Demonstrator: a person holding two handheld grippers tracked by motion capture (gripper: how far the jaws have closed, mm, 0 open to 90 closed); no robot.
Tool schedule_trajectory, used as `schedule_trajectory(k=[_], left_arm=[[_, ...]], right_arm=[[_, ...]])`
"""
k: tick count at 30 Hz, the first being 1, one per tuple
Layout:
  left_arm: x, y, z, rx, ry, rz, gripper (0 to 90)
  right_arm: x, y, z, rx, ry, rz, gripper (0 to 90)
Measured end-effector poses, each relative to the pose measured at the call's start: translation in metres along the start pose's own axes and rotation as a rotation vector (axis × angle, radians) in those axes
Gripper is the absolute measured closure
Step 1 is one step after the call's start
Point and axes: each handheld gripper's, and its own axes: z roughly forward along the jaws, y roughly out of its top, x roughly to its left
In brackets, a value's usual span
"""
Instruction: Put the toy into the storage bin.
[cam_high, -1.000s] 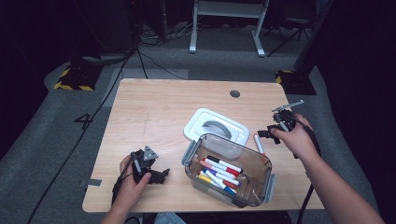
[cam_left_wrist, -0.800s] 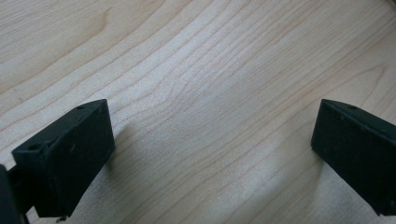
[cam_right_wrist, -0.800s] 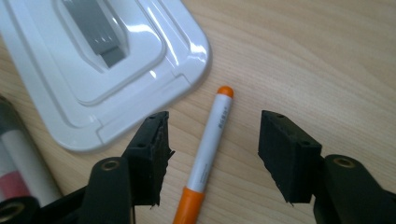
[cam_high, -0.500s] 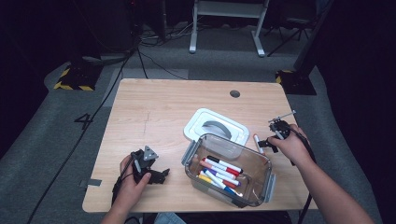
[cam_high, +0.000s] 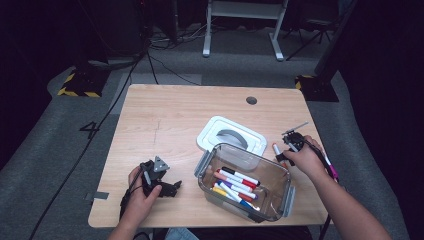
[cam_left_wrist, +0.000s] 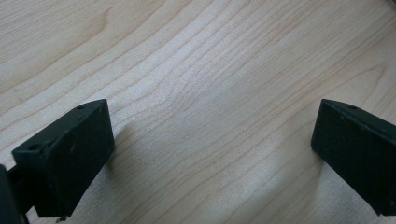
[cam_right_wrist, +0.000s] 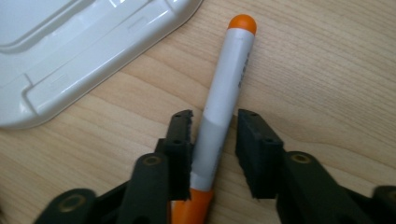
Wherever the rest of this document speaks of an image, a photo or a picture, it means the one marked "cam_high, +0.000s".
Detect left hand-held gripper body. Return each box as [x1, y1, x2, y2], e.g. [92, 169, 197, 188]
[139, 155, 170, 198]

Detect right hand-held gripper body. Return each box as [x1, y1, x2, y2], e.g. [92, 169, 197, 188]
[281, 121, 310, 154]

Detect orange marker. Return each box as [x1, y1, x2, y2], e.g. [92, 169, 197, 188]
[272, 142, 288, 168]

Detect clear plastic container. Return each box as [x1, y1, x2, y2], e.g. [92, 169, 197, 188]
[194, 142, 297, 224]

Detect red marker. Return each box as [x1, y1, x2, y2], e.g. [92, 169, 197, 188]
[216, 169, 258, 190]

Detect salmon marker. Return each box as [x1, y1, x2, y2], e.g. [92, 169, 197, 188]
[213, 171, 254, 194]

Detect black marker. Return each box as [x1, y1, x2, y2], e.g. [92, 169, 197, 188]
[221, 166, 261, 187]

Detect purple marker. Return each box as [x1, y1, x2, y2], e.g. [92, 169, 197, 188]
[222, 179, 259, 200]

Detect blue marker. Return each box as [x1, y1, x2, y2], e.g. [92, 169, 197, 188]
[218, 181, 256, 210]

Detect white container lid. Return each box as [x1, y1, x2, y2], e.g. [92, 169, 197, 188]
[196, 115, 268, 157]

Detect person's right hand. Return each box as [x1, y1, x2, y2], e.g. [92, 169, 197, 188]
[281, 134, 330, 183]

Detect person's left hand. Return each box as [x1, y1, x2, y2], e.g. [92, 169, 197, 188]
[121, 166, 164, 228]

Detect person's leg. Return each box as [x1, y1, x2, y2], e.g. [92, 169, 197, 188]
[164, 227, 201, 240]

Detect black stand base hazard stripes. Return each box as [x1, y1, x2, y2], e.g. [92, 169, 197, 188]
[57, 63, 112, 99]
[294, 73, 340, 103]

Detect grey tape strip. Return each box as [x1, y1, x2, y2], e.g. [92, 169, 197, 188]
[84, 191, 110, 202]

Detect black tripod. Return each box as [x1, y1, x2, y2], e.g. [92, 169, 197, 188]
[285, 18, 336, 62]

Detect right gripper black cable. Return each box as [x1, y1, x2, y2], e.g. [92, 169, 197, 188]
[303, 139, 339, 240]

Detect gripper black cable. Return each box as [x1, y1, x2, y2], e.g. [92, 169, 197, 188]
[303, 139, 339, 240]
[119, 168, 145, 221]

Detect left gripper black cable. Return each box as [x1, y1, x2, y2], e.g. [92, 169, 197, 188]
[119, 168, 145, 221]

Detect long black floor cable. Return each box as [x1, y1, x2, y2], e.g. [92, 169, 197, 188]
[28, 49, 149, 240]

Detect thin black floor cable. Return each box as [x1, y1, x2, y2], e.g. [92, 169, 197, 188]
[148, 54, 202, 87]

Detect dark metal stand post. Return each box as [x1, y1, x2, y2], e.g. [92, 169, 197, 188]
[314, 0, 360, 78]

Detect white metal desk frame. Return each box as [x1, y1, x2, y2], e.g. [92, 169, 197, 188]
[202, 0, 290, 62]

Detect tangle of floor cables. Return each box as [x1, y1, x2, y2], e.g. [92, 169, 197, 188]
[149, 24, 209, 51]

